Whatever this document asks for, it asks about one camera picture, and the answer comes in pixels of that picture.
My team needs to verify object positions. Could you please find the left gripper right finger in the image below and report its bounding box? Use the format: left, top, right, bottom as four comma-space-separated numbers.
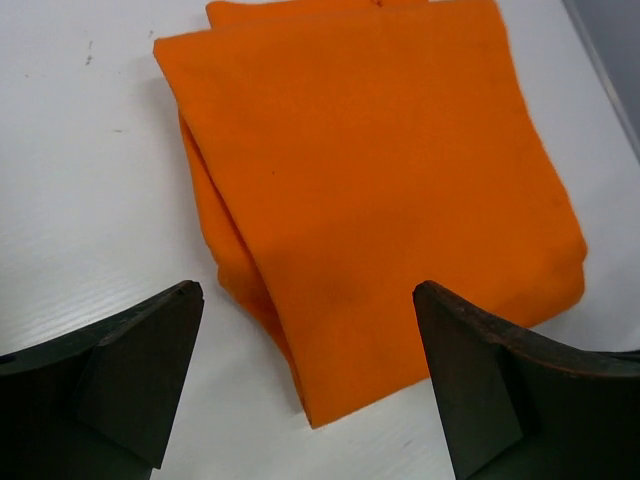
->
413, 281, 639, 479

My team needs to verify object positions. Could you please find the orange cloth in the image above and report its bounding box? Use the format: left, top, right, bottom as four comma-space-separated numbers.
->
153, 1, 587, 428

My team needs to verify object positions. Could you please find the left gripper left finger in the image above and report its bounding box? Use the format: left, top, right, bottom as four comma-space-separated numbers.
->
1, 281, 203, 479

